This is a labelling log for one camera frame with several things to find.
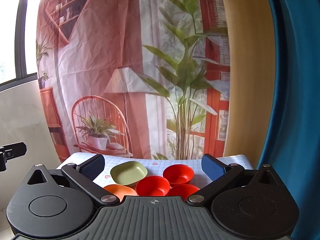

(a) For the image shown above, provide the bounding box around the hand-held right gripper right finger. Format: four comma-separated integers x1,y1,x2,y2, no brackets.
186,154,282,207

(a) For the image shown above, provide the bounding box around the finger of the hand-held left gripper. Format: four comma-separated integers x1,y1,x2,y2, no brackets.
0,142,27,172

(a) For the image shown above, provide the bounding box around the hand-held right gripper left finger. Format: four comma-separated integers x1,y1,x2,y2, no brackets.
24,154,120,207

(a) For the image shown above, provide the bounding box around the red bowl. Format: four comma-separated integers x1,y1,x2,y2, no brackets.
163,164,195,187
168,184,200,202
136,176,170,197

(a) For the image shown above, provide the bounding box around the orange bowl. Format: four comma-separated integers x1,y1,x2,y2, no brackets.
103,184,138,202

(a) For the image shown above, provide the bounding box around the green rectangular plate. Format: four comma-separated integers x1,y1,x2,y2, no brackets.
110,162,148,187

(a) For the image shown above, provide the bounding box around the blue checked tablecloth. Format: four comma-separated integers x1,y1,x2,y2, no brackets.
55,152,252,198

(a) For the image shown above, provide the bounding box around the yellow panel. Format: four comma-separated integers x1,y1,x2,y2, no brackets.
219,0,275,170

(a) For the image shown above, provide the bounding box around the printed backdrop cloth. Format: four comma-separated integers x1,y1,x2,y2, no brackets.
36,0,232,163

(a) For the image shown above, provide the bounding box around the blue curtain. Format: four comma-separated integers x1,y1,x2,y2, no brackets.
257,0,320,240

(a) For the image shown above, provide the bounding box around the dark window frame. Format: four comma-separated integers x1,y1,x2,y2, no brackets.
0,0,38,92

